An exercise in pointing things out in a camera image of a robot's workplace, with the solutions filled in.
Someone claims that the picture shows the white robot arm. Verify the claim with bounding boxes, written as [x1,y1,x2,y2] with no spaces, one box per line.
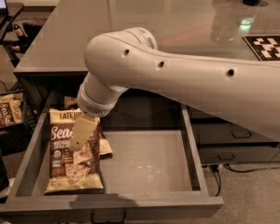
[77,27,280,142]

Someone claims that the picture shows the black floor cable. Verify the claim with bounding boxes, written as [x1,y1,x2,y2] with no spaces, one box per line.
[208,161,280,197]

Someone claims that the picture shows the black white fiducial marker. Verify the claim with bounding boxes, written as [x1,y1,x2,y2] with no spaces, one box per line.
[243,35,280,62]

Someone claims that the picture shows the grey right bottom drawer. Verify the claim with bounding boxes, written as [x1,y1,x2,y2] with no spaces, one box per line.
[199,147,280,164]

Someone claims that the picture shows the brown Sea Salt chip bag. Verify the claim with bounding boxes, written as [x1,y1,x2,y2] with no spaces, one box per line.
[45,108,104,194]

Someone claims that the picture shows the chip bags in crate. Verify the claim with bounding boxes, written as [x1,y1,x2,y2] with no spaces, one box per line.
[0,92,23,128]

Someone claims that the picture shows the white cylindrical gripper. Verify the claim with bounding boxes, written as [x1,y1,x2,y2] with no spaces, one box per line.
[70,73,127,151]

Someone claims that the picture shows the open grey top drawer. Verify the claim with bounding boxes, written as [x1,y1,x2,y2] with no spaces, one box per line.
[0,97,223,224]

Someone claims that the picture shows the black plastic crate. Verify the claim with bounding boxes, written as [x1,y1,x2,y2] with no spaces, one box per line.
[0,91,35,156]

